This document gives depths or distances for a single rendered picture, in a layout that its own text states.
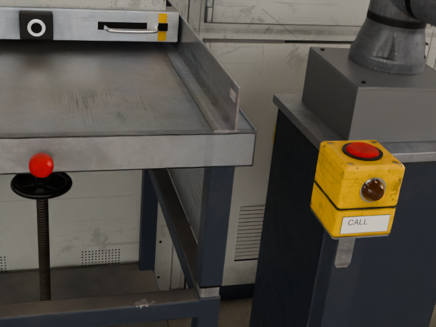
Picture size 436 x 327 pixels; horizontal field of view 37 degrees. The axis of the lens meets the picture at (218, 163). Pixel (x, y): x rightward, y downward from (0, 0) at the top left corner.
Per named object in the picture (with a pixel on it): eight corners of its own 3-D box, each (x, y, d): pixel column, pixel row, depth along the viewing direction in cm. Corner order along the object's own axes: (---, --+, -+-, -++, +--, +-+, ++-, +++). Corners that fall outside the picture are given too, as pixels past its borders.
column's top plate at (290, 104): (400, 99, 153) (402, 91, 152) (485, 159, 125) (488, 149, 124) (272, 102, 144) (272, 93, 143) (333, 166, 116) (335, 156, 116)
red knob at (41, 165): (54, 180, 88) (53, 158, 86) (28, 181, 87) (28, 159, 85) (53, 165, 92) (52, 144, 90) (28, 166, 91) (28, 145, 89)
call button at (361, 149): (383, 166, 80) (385, 154, 79) (352, 167, 79) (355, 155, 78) (368, 152, 83) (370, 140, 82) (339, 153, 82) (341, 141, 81)
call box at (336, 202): (390, 237, 82) (408, 164, 78) (332, 241, 80) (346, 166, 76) (363, 205, 89) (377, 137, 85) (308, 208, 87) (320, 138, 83)
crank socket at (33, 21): (53, 41, 122) (52, 14, 120) (19, 40, 120) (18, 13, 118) (53, 37, 124) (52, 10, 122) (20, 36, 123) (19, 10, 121)
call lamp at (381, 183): (387, 206, 78) (393, 181, 77) (361, 208, 77) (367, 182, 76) (382, 200, 79) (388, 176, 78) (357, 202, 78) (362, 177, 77)
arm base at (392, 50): (390, 48, 141) (402, 2, 137) (439, 73, 130) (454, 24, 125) (333, 50, 135) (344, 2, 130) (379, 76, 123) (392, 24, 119)
